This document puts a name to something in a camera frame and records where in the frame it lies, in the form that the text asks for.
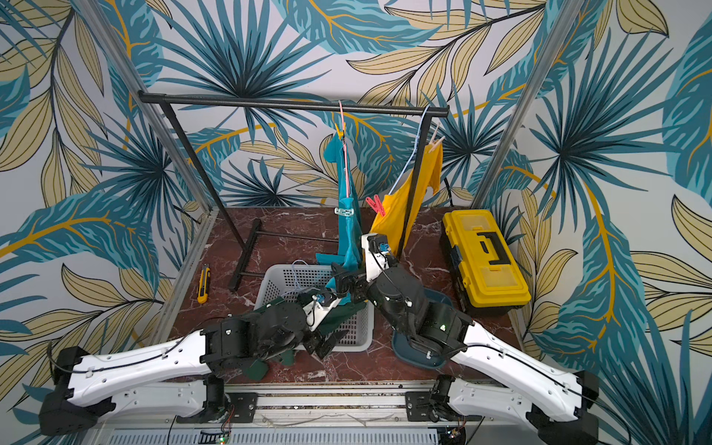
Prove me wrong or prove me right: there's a left aluminium frame post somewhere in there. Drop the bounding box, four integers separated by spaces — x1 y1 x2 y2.
74 0 219 212

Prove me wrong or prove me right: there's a pale blue wire hanger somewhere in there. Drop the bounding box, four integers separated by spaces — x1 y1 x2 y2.
388 105 432 196

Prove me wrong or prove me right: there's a turquoise printed t-shirt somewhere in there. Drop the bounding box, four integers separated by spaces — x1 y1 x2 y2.
316 135 363 271

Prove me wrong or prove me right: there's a yellow t-shirt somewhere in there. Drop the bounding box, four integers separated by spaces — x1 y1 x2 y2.
370 142 443 253

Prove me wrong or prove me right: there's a yellow utility knife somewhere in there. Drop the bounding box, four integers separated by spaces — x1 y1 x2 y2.
197 264 211 304

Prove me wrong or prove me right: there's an aluminium frame post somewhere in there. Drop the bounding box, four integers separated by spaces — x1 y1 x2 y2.
74 0 219 212
469 0 583 209

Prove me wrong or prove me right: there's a light blue wire hanger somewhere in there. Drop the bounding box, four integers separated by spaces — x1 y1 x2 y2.
280 259 312 297

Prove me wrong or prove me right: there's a beige pink clothespin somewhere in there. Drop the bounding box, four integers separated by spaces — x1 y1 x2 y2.
426 123 443 153

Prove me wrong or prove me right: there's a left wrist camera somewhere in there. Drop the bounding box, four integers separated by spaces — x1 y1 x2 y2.
303 290 342 332

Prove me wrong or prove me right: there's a grey perforated plastic basket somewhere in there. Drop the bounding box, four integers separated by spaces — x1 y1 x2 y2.
255 263 375 352

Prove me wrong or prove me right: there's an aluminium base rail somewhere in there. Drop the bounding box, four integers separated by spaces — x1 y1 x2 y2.
82 380 568 445

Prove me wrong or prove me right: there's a mint white clothespin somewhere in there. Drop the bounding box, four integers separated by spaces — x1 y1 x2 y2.
334 208 355 218

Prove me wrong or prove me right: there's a dark teal plastic tray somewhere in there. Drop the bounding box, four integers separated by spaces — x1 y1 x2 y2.
391 287 469 370

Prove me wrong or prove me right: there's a pink wire hanger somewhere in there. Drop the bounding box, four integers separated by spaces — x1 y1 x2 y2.
339 100 352 198

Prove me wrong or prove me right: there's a dark green t-shirt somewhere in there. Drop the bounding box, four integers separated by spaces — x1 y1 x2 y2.
239 289 366 381

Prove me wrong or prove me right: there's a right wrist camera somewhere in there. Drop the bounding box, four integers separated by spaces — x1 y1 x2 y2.
361 233 392 283

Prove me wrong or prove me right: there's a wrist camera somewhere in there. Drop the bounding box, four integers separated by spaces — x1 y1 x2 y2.
303 290 342 332
361 233 392 283

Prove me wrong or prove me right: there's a right aluminium frame post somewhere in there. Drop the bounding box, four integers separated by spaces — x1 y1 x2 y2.
469 0 583 209

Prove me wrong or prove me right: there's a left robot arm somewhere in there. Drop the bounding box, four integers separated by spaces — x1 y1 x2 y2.
38 302 346 437

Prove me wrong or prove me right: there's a black clothes rack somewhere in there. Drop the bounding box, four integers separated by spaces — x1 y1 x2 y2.
136 90 450 292

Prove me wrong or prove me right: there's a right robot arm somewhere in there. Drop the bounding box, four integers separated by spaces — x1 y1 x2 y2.
331 264 599 444

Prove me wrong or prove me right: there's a yellow black toolbox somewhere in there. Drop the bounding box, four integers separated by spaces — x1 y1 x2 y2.
441 210 531 317

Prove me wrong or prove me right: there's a pink red clothespin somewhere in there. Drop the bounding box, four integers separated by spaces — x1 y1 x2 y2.
365 195 386 216

